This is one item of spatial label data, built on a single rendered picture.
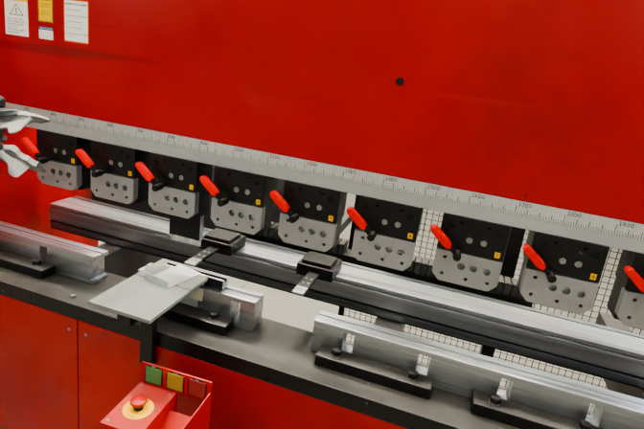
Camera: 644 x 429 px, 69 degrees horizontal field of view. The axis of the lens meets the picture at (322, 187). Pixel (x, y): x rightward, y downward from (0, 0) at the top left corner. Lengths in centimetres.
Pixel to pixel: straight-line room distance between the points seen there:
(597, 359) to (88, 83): 162
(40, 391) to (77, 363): 21
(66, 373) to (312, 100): 113
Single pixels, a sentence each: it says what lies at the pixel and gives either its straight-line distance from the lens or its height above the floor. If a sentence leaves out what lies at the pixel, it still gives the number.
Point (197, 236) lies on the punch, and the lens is 141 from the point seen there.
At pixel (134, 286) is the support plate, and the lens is 138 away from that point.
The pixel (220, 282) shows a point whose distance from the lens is 142.
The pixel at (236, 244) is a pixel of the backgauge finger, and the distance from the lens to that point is 162.
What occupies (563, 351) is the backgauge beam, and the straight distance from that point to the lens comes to 158.
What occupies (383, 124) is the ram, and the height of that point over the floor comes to 152.
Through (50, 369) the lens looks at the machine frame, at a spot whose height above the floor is 63.
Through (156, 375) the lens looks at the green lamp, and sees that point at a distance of 137.
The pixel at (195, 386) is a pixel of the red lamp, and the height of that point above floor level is 82.
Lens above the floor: 165
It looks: 15 degrees down
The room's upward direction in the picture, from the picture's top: 7 degrees clockwise
